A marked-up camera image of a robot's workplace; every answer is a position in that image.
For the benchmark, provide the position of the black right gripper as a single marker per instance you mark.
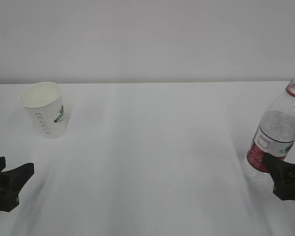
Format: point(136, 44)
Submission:
point(283, 176)

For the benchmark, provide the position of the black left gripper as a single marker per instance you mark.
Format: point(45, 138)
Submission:
point(11, 183)

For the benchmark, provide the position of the clear water bottle red label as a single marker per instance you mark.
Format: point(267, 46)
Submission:
point(275, 135)

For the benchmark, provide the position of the white paper cup green logo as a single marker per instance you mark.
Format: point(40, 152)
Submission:
point(43, 102)

